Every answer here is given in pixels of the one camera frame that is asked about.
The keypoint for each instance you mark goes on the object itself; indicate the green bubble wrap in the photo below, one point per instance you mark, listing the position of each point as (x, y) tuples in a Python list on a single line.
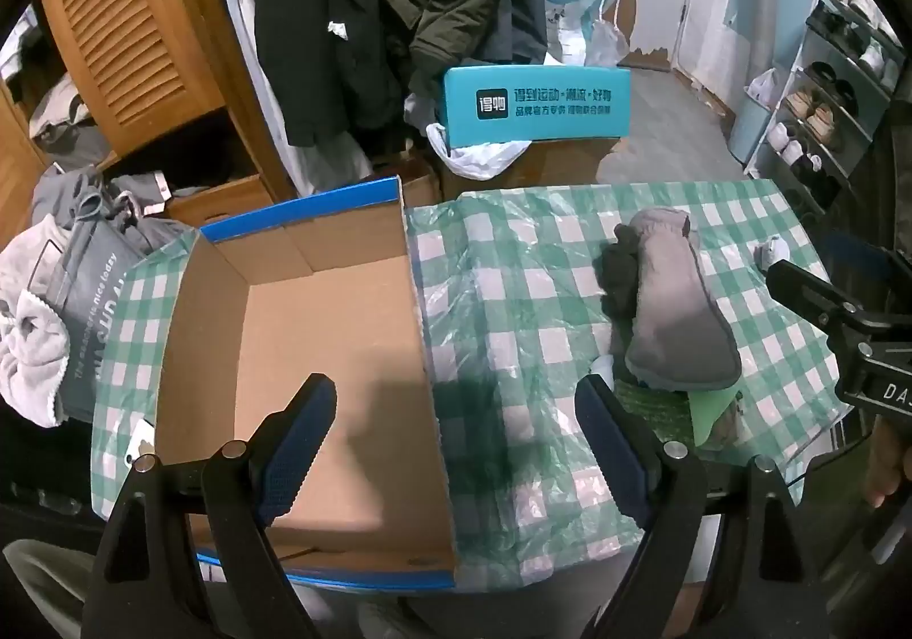
[(659, 407)]

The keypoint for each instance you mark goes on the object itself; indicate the light blue bin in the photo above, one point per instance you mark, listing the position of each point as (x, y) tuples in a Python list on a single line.
[(748, 129)]

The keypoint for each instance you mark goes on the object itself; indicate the green checkered tablecloth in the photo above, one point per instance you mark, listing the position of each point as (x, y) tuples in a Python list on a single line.
[(513, 268)]

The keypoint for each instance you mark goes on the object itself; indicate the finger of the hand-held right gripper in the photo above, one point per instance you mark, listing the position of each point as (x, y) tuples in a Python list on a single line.
[(805, 286)]

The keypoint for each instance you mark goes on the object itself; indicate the grey sock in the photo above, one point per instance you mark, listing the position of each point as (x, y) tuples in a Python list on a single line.
[(677, 311)]

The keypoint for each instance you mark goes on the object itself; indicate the black hanging coat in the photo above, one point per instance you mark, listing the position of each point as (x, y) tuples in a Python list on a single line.
[(313, 26)]

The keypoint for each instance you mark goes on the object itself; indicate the grey printed cloth bag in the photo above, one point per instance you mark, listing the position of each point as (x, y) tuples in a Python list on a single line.
[(107, 297)]

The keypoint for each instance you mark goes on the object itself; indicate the blue-rimmed cardboard box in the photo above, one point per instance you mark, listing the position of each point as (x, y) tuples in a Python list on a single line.
[(320, 325)]

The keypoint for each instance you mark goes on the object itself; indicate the person's right hand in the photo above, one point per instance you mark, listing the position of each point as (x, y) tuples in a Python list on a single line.
[(887, 468)]

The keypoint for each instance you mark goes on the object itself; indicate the teal printed box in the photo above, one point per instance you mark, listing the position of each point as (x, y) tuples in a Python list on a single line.
[(534, 104)]

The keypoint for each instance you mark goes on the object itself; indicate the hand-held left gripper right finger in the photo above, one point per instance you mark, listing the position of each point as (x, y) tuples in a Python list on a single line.
[(616, 461)]

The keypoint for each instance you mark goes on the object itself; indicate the brown cardboard box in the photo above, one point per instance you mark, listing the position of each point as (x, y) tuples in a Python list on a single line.
[(563, 165)]

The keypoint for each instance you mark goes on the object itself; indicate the small white object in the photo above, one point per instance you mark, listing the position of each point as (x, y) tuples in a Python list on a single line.
[(773, 251)]

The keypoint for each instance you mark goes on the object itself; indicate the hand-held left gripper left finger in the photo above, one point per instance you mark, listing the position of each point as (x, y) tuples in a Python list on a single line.
[(299, 461)]

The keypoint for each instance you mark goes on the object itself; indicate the light green cloth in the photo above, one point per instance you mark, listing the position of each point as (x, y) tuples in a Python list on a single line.
[(709, 414)]

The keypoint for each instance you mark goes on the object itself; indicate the wooden louvered cabinet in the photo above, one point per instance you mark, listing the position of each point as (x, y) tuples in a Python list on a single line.
[(135, 40)]

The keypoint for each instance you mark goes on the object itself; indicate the grey hoodie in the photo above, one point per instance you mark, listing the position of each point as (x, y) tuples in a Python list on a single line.
[(92, 197)]

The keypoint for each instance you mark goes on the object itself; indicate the rows of shoes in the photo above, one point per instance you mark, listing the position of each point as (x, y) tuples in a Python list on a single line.
[(819, 112)]

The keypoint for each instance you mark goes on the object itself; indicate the white plastic bag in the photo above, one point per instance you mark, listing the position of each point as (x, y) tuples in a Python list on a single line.
[(477, 158)]

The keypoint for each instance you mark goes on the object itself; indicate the black sock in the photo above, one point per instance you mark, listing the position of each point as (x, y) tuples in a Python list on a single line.
[(618, 275)]

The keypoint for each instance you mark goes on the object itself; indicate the white fluffy towel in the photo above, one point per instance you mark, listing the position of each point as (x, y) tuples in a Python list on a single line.
[(28, 340)]

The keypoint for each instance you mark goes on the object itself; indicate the grey shoe rack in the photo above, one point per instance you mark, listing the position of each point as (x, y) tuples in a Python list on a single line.
[(812, 112)]

